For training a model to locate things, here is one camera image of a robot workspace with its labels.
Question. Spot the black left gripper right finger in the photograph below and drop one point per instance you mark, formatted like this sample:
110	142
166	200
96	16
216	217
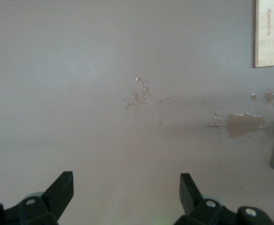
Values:
190	199

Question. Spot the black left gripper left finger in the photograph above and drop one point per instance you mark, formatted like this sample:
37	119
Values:
57	199

